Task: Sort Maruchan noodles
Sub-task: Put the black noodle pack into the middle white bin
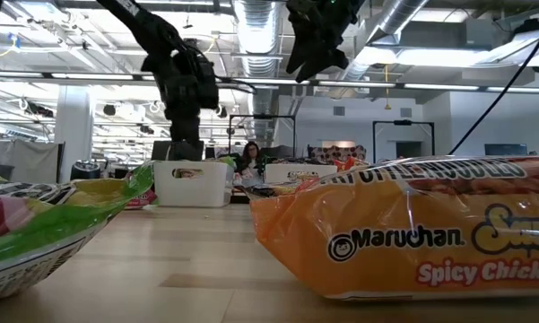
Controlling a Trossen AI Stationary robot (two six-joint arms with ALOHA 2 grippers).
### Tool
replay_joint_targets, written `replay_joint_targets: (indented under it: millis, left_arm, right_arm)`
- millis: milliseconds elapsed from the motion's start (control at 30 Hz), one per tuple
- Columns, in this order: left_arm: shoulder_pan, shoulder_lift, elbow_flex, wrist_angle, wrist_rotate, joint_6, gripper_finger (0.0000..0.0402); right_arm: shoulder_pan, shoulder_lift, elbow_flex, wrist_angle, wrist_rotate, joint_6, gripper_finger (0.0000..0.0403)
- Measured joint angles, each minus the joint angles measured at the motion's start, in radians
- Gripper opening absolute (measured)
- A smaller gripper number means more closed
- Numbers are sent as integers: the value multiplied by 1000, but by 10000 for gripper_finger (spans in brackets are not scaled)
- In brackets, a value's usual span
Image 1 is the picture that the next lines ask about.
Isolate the black Maruchan Fire noodle pack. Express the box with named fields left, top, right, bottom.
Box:
left=244, top=181, right=324, bottom=201

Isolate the white cloth partition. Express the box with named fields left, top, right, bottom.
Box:
left=0, top=139, right=66, bottom=184

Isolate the person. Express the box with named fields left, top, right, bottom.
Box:
left=237, top=141, right=266, bottom=188

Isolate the white pillar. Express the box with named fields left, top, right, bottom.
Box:
left=55, top=84, right=94, bottom=183

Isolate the silver ventilation duct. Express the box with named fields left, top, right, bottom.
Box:
left=232, top=0, right=282, bottom=140

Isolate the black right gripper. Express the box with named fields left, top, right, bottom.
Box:
left=285, top=8, right=361, bottom=84

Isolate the red Maruchan noodle pack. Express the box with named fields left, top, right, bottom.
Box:
left=249, top=155, right=539, bottom=301
left=124, top=188, right=159, bottom=211

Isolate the green Maruchan noodle pack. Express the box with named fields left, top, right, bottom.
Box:
left=0, top=161, right=154, bottom=306
left=214, top=154, right=237, bottom=172

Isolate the dark wall screen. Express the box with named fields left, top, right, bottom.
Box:
left=483, top=143, right=528, bottom=157

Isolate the dark red patterned object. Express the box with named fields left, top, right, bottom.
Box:
left=309, top=144, right=369, bottom=163

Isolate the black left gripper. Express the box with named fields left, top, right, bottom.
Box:
left=164, top=84, right=207, bottom=159

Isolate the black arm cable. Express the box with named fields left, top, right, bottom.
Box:
left=446, top=6, right=539, bottom=156

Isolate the black cylindrical container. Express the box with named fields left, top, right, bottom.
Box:
left=70, top=160, right=102, bottom=181

